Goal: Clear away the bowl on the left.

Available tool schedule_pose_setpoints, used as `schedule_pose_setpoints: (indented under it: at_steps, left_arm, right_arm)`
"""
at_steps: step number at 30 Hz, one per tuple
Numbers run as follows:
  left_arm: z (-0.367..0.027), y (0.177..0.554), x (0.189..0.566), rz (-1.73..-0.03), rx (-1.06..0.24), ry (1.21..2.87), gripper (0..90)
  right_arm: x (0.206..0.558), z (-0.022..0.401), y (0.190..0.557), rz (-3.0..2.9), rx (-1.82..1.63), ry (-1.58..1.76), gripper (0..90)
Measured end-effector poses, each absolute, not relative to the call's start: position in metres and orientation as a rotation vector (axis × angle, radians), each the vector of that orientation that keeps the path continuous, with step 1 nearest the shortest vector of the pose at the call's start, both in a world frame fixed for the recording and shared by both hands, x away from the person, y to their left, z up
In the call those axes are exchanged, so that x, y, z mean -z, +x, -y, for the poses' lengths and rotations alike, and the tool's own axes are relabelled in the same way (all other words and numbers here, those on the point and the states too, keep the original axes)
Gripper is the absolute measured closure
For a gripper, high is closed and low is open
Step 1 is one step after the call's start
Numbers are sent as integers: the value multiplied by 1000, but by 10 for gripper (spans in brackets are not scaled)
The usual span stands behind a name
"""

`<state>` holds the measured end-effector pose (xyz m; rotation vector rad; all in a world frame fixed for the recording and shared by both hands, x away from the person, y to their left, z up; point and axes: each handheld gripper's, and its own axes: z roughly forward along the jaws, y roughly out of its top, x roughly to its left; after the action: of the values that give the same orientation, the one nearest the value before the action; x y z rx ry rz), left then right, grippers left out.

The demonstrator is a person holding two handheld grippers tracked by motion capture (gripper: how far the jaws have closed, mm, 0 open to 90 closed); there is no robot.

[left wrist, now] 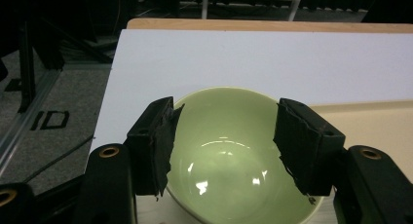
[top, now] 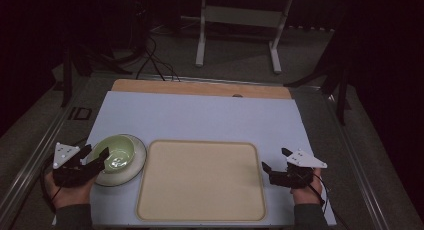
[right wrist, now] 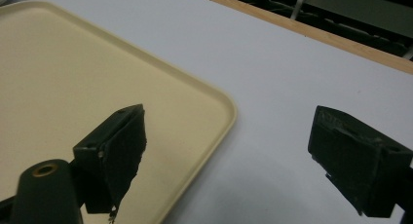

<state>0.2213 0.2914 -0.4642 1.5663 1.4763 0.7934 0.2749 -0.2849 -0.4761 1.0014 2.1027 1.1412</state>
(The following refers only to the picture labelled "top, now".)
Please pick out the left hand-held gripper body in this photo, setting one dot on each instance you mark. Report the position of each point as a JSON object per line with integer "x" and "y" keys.
{"x": 66, "y": 170}

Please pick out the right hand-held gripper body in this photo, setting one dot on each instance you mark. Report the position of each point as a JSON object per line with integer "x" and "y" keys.
{"x": 296, "y": 171}

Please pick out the green bowl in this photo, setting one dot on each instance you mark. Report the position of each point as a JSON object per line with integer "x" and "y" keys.
{"x": 116, "y": 153}

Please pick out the white plate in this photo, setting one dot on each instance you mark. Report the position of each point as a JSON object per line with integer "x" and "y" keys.
{"x": 133, "y": 166}

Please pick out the person's right hand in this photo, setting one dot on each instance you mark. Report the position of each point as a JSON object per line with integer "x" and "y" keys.
{"x": 306, "y": 191}

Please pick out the person's left hand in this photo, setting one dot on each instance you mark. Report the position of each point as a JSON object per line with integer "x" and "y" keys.
{"x": 68, "y": 193}

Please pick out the beige tray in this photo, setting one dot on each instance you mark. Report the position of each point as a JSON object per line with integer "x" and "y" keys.
{"x": 201, "y": 180}

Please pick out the white table mat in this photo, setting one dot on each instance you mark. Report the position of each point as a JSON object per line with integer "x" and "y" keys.
{"x": 206, "y": 120}

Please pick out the black stand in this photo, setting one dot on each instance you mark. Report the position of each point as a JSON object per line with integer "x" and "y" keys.
{"x": 333, "y": 73}
{"x": 71, "y": 70}

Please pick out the white metal table frame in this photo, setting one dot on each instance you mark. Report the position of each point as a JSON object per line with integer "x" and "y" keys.
{"x": 240, "y": 16}

